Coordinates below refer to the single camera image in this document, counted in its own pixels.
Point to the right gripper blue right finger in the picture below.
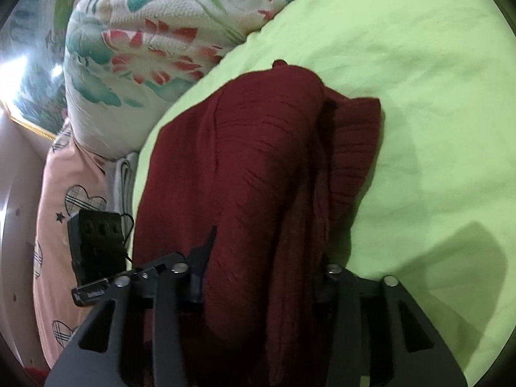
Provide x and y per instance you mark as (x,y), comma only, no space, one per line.
(374,333)

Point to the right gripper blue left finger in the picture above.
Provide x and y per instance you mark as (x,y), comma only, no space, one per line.
(137,319)

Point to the dark red knit sweater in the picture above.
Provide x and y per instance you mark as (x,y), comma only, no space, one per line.
(264,169)

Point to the pink heart pattern pillow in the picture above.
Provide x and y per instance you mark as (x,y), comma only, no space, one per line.
(74,179)

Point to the folded grey cloth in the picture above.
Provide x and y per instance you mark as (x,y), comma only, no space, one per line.
(120,175)

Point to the light green bed sheet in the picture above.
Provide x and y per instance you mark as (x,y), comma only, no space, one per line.
(438,211)

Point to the floral white quilt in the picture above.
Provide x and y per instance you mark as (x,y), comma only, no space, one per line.
(128,61)

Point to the framed landscape painting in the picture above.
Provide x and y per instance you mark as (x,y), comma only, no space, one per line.
(32,58)

